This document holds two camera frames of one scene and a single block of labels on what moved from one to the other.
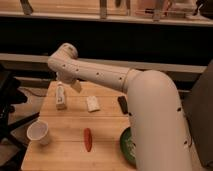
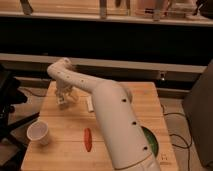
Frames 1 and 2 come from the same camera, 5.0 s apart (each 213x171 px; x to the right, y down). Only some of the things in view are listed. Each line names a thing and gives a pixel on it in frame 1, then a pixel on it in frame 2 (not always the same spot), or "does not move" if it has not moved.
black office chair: x=12 y=146 does not move
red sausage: x=88 y=139 does not move
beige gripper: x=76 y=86 -> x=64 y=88
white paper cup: x=37 y=131 does not move
